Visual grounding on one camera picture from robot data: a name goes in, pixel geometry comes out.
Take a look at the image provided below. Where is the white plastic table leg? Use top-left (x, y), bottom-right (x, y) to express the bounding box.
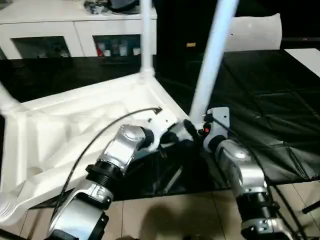
top-left (0, 80), bottom-right (21, 117)
top-left (139, 0), bottom-right (156, 79)
top-left (188, 0), bottom-right (240, 129)

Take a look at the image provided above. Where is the white plastic table top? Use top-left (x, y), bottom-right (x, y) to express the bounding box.
top-left (0, 71), bottom-right (194, 224)

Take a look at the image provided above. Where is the black work mat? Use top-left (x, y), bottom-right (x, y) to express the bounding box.
top-left (0, 49), bottom-right (320, 211)

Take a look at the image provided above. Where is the black cabinet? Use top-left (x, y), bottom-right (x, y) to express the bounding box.
top-left (152, 0), bottom-right (320, 56)

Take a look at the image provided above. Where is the white plastic bag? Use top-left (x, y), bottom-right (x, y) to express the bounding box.
top-left (223, 13), bottom-right (284, 53)

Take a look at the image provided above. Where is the white side table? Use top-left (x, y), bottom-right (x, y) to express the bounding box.
top-left (284, 47), bottom-right (320, 79)

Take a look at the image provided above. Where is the black work table foot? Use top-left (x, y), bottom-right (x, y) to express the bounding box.
top-left (302, 198), bottom-right (320, 215)

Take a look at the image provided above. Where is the black rice cooker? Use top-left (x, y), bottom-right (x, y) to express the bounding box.
top-left (108, 0), bottom-right (144, 14)

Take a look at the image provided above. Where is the dark tangled clutter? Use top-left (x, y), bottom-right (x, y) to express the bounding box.
top-left (83, 0), bottom-right (110, 15)

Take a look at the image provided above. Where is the white cabinet with glass doors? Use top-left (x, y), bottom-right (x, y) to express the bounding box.
top-left (0, 0), bottom-right (159, 60)

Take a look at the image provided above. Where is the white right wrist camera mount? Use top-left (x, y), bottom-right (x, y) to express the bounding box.
top-left (204, 105), bottom-right (231, 150)

